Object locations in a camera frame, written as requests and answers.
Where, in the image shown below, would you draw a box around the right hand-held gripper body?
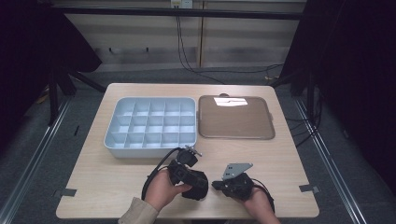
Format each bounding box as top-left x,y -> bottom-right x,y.
221,162 -> 255,202

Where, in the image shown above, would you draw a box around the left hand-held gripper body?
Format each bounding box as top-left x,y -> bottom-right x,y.
167,146 -> 204,188

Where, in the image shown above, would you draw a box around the light blue compartment box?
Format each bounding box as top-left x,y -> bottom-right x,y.
103,96 -> 198,160

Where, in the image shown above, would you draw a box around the person's left hand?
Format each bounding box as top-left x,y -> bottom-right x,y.
144,169 -> 192,213

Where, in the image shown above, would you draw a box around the person's right hand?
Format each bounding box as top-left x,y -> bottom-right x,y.
242,186 -> 276,219

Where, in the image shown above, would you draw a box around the brown tray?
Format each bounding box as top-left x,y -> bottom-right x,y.
197,92 -> 276,141

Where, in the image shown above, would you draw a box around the grey tape piece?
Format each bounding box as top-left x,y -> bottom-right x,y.
298,184 -> 320,193
52,188 -> 78,199

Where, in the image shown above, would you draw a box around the black metal stand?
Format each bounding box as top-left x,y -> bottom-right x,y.
46,66 -> 106,127
269,69 -> 317,125

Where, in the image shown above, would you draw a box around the black horizontal bar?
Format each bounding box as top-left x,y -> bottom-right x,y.
50,7 -> 307,21

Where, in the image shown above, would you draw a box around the dark curtain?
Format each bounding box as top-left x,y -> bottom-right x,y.
0,0 -> 103,147
279,0 -> 396,194

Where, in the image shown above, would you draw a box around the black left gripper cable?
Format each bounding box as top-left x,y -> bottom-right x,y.
140,147 -> 183,202

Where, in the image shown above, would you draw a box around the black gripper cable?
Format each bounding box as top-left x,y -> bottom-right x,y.
251,177 -> 276,214
140,147 -> 183,202

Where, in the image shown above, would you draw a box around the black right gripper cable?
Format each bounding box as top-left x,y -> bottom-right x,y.
251,177 -> 276,214

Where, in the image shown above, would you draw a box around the black floor cables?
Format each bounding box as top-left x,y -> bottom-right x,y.
286,83 -> 323,148

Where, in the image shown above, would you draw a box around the aluminium floor rail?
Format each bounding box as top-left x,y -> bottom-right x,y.
293,97 -> 368,224
0,99 -> 73,224

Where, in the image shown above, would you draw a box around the black wall cable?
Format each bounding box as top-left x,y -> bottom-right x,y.
176,15 -> 227,86
177,15 -> 285,75

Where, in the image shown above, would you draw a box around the white wall outlet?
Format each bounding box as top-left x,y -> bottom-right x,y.
170,0 -> 194,9

